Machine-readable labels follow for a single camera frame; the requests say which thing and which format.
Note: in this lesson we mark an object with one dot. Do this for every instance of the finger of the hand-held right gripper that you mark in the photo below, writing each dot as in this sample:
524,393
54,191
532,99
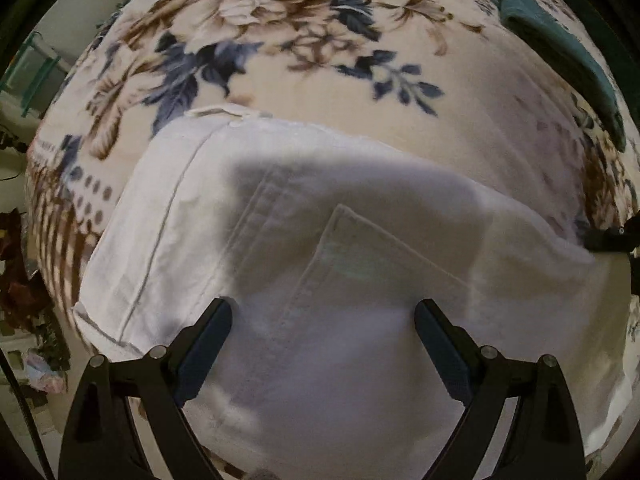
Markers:
607,241

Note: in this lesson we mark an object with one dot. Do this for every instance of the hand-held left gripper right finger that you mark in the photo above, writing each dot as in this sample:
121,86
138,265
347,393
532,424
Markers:
442,347

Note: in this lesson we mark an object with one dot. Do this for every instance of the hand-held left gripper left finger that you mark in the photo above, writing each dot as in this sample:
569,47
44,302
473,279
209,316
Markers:
204,347

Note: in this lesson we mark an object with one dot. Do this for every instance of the white pants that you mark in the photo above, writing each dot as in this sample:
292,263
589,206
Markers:
320,270

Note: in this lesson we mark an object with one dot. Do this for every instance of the dark red cloth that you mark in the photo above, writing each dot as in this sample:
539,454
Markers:
20,280

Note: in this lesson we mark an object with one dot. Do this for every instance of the teal folded cloth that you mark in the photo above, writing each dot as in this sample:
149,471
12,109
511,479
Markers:
555,35

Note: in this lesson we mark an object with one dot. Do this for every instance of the floral printed blanket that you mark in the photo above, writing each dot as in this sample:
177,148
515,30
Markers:
350,60

